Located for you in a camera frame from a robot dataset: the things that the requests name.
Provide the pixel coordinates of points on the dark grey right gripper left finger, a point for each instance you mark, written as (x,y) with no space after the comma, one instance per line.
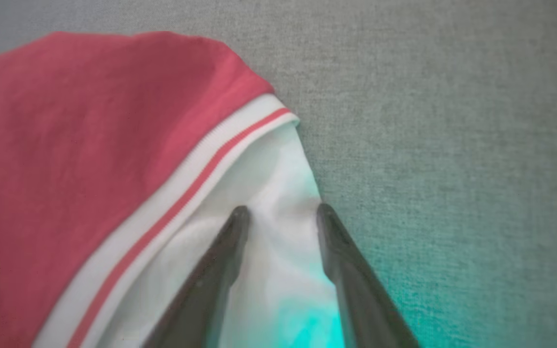
(211,290)

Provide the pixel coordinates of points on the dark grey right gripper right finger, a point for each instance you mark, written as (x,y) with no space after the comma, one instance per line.
(360,299)

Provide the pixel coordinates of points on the red shirt with white sleeves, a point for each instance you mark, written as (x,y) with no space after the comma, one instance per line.
(90,145)

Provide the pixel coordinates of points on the grey fabric sofa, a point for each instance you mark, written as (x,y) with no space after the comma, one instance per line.
(452,96)

